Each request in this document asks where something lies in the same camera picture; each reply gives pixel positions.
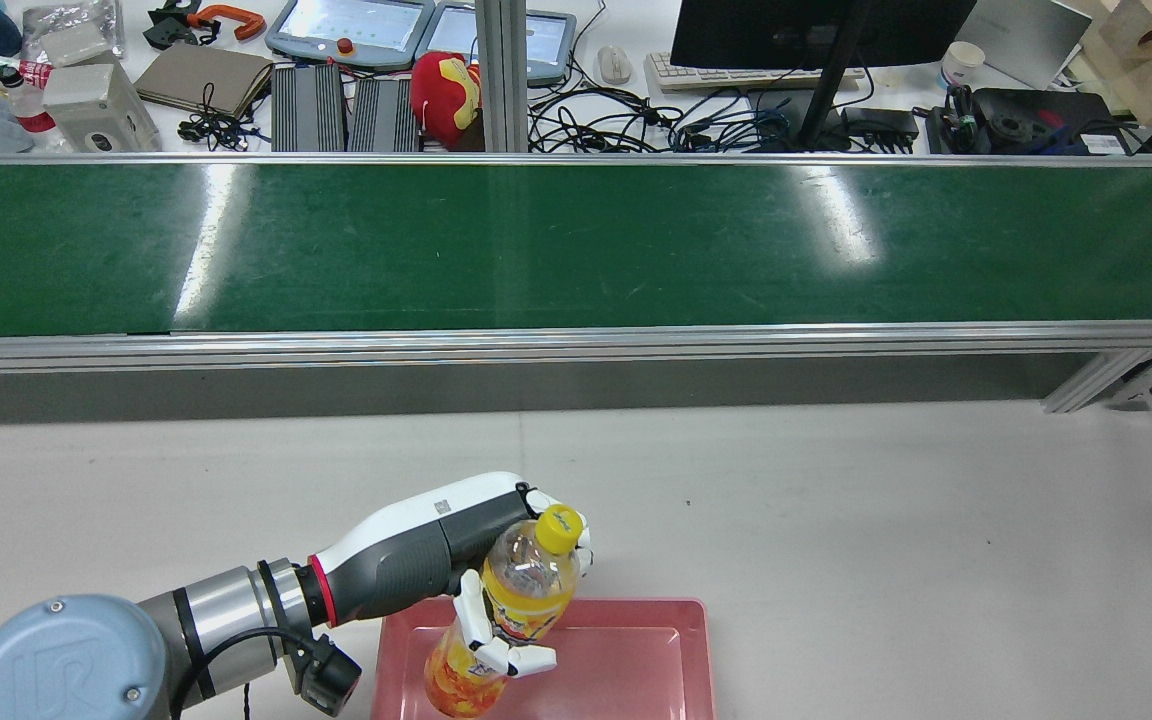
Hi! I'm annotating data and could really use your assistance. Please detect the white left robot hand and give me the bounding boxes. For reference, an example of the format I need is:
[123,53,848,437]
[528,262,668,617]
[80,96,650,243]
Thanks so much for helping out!
[308,472,595,679]

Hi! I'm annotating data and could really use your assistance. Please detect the orange juice bottle yellow cap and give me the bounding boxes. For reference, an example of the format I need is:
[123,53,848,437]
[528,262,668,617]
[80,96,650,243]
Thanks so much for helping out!
[423,504,585,719]

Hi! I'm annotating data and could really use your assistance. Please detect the pink plastic basket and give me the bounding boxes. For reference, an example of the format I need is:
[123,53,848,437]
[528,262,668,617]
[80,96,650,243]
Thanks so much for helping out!
[371,598,717,720]

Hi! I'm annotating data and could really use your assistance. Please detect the green conveyor belt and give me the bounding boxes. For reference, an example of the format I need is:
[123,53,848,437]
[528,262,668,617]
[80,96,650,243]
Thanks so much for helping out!
[0,152,1152,416]

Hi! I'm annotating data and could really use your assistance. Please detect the black finned power box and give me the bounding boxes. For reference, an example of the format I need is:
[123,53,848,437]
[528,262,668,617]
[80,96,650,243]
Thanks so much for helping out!
[349,78,424,153]
[271,63,347,153]

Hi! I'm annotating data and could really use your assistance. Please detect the red yellow plush toy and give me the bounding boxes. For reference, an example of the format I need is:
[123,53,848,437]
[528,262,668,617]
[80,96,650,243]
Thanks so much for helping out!
[410,50,485,151]

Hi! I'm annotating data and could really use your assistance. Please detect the brown notebook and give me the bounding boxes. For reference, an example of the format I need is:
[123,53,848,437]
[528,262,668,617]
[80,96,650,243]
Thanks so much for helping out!
[134,42,275,121]

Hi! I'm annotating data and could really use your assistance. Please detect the grey teach pendant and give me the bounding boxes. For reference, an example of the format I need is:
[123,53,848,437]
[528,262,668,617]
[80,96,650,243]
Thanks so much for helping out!
[416,0,578,89]
[265,0,435,72]

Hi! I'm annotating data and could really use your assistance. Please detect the grey electrical box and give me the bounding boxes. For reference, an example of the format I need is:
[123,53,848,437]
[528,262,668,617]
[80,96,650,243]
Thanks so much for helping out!
[41,63,162,153]

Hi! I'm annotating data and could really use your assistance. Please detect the orange clamp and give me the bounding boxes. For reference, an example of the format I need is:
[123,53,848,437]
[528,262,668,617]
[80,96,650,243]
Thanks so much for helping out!
[186,5,267,42]

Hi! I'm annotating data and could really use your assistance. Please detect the white keyboard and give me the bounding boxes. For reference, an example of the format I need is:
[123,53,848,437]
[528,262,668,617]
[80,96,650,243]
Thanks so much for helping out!
[644,52,867,94]

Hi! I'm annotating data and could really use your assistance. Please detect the black tool part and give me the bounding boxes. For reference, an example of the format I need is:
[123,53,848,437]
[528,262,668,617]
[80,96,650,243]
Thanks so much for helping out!
[144,0,200,50]

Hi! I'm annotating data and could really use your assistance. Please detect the red label water bottle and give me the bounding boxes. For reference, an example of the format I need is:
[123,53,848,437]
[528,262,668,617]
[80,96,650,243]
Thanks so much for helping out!
[0,55,59,136]

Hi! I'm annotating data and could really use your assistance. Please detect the clear plastic bag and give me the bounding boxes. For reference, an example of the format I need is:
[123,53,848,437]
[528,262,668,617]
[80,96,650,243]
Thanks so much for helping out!
[21,0,127,67]

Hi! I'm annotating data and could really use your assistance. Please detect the black monitor stand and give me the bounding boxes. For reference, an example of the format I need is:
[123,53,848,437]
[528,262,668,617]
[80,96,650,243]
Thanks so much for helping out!
[796,0,887,151]

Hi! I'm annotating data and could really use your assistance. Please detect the black monitor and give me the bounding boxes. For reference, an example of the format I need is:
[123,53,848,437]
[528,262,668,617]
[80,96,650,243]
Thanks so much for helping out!
[669,0,978,71]

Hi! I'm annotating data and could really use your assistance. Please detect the white paper cup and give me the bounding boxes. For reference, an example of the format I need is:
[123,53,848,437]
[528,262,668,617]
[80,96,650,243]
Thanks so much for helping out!
[939,41,987,92]

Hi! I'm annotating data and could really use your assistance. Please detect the black equipment case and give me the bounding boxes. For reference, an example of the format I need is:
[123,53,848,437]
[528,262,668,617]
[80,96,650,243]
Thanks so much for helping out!
[926,85,1133,156]

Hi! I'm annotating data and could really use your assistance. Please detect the silver laptop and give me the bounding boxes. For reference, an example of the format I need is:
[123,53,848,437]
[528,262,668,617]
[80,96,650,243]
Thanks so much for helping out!
[956,0,1093,91]

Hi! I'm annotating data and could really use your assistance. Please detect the wooden block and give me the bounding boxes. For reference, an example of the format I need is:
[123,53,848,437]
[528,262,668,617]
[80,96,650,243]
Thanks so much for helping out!
[1081,0,1152,127]

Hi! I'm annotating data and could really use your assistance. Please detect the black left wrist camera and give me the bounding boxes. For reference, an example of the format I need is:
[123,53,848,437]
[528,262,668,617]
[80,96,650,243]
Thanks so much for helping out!
[298,635,363,718]

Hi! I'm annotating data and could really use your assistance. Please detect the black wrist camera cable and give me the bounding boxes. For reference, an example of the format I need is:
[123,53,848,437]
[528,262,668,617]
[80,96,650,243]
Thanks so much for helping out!
[171,626,322,720]

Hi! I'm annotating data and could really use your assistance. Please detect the black earphone cable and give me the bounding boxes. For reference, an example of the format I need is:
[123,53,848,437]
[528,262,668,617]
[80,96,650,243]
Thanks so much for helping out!
[177,84,249,151]

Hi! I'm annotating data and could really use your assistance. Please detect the black cable tangle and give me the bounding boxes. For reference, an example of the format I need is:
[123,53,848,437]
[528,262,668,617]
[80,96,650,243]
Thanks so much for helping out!
[528,84,837,154]

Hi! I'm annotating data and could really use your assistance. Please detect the aluminium profile post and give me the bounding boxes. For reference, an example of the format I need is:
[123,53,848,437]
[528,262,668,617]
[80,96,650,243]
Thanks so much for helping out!
[474,0,529,153]

